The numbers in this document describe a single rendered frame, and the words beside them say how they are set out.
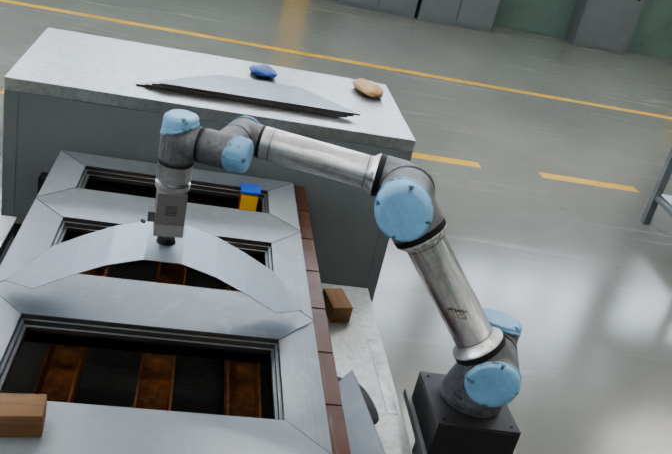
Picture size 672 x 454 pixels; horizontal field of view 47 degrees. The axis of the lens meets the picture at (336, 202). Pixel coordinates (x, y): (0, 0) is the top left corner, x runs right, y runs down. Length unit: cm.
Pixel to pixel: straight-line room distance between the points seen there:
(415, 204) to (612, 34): 1009
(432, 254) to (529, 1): 983
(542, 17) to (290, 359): 995
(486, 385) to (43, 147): 159
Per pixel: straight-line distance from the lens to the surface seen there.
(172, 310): 184
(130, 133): 254
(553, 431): 327
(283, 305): 181
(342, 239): 271
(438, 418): 183
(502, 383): 168
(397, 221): 153
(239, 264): 181
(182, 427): 154
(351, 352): 211
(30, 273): 184
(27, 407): 150
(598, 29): 1142
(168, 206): 168
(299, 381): 169
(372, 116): 272
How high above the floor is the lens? 190
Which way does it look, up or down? 25 degrees down
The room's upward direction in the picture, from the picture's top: 13 degrees clockwise
